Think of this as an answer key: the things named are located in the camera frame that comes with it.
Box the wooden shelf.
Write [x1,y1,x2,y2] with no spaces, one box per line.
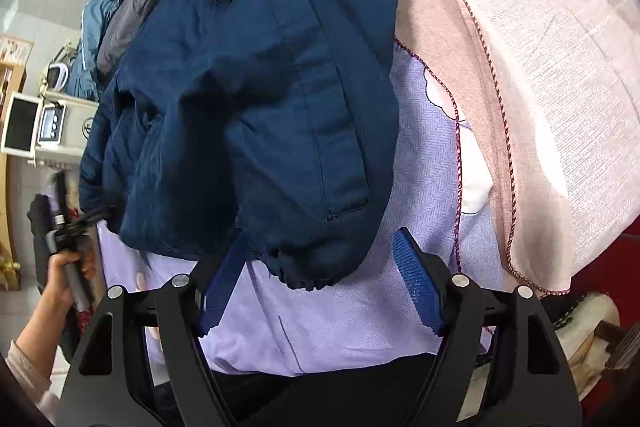
[0,34,35,290]

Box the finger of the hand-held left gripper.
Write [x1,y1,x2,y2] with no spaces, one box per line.
[70,205,119,235]

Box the small digital display device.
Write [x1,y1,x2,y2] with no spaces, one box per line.
[38,102,67,144]

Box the white appliance cabinet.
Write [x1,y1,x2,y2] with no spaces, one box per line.
[31,86,102,166]

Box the white framed screen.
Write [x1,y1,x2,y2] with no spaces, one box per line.
[0,91,43,154]

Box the navy blue padded jacket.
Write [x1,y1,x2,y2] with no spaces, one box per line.
[79,0,399,293]

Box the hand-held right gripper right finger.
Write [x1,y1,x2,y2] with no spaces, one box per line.
[392,227,583,427]

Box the person's left hand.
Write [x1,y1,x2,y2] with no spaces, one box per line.
[46,251,97,309]

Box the white printed cloth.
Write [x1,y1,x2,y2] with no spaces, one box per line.
[447,0,640,294]

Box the pink blanket with stitched edge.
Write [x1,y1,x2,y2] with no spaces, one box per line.
[394,0,572,299]

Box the person's left forearm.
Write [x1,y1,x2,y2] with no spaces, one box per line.
[0,289,76,415]

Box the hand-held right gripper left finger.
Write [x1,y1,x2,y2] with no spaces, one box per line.
[57,229,251,427]

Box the lavender bed sheet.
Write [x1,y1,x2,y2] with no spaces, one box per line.
[97,42,507,378]

